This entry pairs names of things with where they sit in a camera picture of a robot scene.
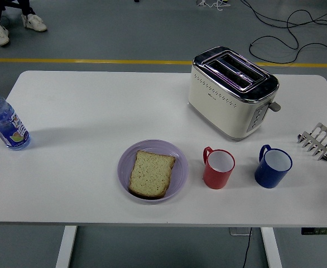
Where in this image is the blue enamel cup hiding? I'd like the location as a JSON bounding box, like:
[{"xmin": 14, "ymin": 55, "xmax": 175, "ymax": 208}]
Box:
[{"xmin": 254, "ymin": 144, "xmax": 294, "ymax": 188}]

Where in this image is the slice of bread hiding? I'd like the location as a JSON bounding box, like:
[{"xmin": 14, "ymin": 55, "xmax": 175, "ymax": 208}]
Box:
[{"xmin": 128, "ymin": 150, "xmax": 177, "ymax": 200}]

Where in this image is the red enamel cup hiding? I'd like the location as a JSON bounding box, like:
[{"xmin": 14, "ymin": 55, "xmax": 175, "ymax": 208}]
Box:
[{"xmin": 203, "ymin": 146, "xmax": 236, "ymax": 190}]

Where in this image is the purple round plate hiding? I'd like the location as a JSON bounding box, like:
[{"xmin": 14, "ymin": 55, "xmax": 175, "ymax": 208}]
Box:
[{"xmin": 117, "ymin": 139, "xmax": 189, "ymax": 205}]

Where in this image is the cream and chrome toaster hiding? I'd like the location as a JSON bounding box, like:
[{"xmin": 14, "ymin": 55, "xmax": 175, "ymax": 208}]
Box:
[{"xmin": 187, "ymin": 46, "xmax": 282, "ymax": 142}]

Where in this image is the white table leg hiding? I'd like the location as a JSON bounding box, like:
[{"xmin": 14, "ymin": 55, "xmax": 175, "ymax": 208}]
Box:
[
  {"xmin": 261, "ymin": 227, "xmax": 283, "ymax": 268},
  {"xmin": 55, "ymin": 225, "xmax": 78, "ymax": 268}
]

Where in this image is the clear bottle with blue cap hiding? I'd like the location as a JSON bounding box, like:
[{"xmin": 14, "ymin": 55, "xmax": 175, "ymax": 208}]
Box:
[{"xmin": 0, "ymin": 87, "xmax": 31, "ymax": 151}]

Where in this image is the metal toast rack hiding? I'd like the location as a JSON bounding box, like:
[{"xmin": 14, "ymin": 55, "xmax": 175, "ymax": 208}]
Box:
[{"xmin": 296, "ymin": 122, "xmax": 327, "ymax": 162}]

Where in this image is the white shoe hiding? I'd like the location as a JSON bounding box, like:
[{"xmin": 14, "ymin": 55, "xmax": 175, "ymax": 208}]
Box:
[
  {"xmin": 0, "ymin": 23, "xmax": 10, "ymax": 46},
  {"xmin": 21, "ymin": 13, "xmax": 48, "ymax": 32}
]

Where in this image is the black table control panel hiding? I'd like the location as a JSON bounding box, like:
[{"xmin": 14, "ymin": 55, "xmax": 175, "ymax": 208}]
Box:
[{"xmin": 301, "ymin": 227, "xmax": 327, "ymax": 236}]

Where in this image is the black chair base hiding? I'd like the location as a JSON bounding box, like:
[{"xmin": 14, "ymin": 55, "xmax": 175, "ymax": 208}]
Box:
[{"xmin": 0, "ymin": 0, "xmax": 23, "ymax": 13}]

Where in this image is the grey bracket under table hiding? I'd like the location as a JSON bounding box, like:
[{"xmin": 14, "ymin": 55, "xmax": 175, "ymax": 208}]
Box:
[{"xmin": 229, "ymin": 227, "xmax": 253, "ymax": 237}]

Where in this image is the white floor cable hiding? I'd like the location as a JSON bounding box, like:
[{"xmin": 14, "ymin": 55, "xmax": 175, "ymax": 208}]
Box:
[{"xmin": 195, "ymin": 0, "xmax": 231, "ymax": 12}]

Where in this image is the thin black cable under table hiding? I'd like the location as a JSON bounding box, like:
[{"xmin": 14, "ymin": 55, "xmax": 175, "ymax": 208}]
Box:
[{"xmin": 241, "ymin": 227, "xmax": 253, "ymax": 268}]

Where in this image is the black floor cable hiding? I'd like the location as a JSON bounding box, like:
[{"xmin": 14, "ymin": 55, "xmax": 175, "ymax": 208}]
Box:
[
  {"xmin": 249, "ymin": 35, "xmax": 327, "ymax": 64},
  {"xmin": 240, "ymin": 0, "xmax": 327, "ymax": 36}
]

